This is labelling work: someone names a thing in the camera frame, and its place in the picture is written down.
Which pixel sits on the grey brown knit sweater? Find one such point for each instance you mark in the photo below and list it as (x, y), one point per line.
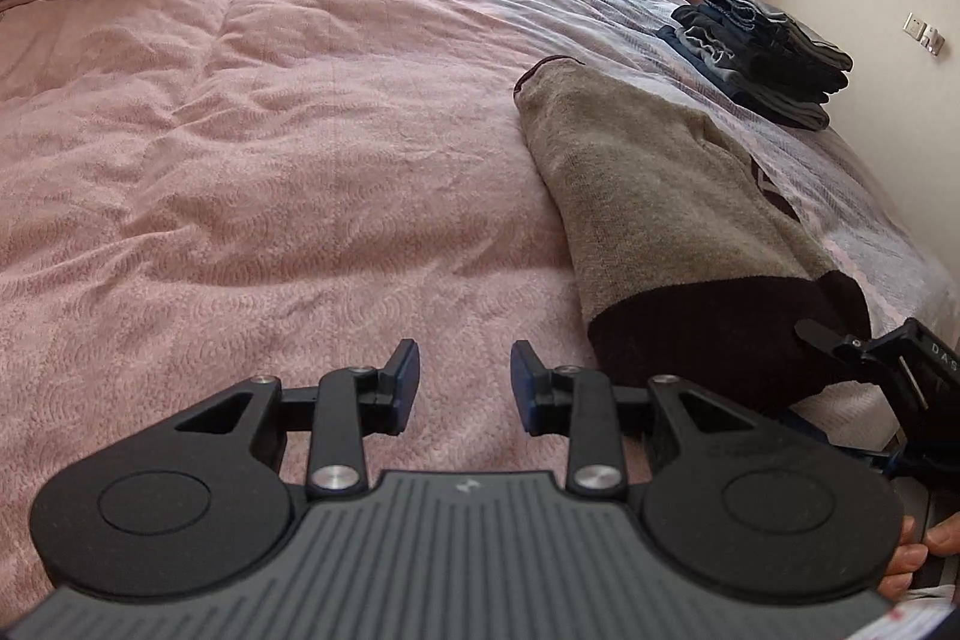
(660, 197)

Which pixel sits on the stack of folded dark clothes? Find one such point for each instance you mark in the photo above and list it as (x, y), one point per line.
(765, 55)

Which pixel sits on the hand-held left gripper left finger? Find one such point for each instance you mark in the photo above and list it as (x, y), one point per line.
(406, 385)

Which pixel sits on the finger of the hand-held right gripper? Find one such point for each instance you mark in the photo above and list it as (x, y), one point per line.
(825, 338)
(806, 426)

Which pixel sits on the grey pink herringbone blanket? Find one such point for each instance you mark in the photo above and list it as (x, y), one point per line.
(862, 190)

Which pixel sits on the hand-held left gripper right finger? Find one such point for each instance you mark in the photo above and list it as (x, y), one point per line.
(525, 385)

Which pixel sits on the person's right hand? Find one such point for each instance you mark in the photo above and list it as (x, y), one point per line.
(911, 554)

